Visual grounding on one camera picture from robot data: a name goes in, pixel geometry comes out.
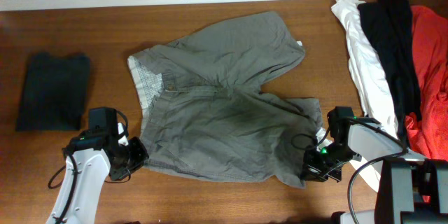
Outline grey cargo shorts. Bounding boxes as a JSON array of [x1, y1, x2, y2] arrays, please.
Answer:
[[127, 12, 323, 188]]

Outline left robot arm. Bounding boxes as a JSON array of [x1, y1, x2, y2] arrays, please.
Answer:
[[46, 107, 148, 223]]

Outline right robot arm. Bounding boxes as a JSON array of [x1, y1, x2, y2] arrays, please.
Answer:
[[300, 106, 447, 224]]

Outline white garment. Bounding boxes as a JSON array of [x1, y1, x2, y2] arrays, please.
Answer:
[[331, 0, 398, 193]]

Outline folded dark green shirt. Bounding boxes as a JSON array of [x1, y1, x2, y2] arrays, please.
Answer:
[[15, 52, 90, 132]]

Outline red garment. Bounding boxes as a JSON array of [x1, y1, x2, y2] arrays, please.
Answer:
[[405, 6, 447, 160]]

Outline black garment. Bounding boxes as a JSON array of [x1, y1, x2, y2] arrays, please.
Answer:
[[358, 0, 421, 145]]

